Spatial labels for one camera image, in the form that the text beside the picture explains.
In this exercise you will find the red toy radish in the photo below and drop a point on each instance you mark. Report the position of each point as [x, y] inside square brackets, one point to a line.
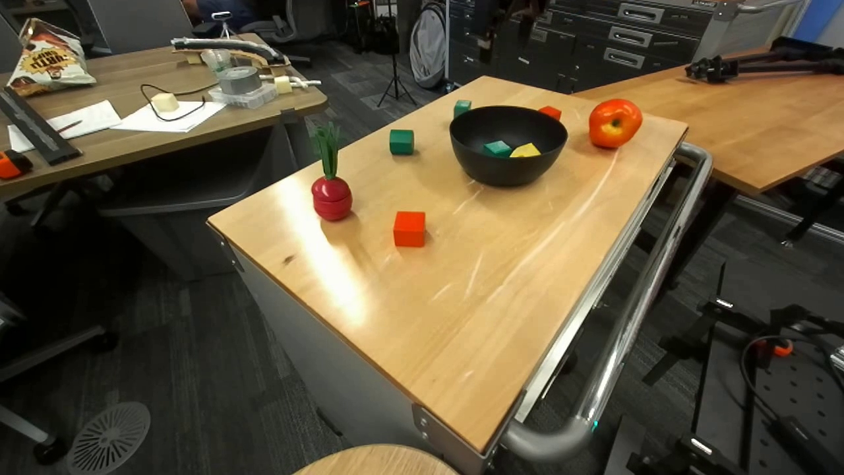
[330, 193]

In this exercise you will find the small green wooden cube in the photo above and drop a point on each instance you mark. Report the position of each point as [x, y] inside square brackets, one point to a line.
[497, 150]

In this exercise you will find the yellow wooden block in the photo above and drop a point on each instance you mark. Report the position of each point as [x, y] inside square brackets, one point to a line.
[526, 151]

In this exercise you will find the orange toy apple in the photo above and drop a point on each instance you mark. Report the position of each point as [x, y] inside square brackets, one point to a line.
[613, 122]

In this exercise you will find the black bowl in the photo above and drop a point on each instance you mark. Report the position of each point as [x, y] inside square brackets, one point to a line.
[512, 126]

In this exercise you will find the round wooden stool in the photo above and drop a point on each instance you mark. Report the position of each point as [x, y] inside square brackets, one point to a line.
[379, 460]

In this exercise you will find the black drawer cabinet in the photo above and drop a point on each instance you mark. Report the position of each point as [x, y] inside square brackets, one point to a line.
[570, 43]

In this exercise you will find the white paper sheet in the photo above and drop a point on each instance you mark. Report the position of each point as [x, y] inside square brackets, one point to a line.
[186, 117]

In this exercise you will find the wooden office desk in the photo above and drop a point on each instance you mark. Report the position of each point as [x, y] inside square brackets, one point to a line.
[137, 133]

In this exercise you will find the snack chip bag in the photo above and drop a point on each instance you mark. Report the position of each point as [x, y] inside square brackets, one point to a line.
[50, 56]

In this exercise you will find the metal cart handle bar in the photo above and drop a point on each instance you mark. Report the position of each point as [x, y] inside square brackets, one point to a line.
[562, 441]

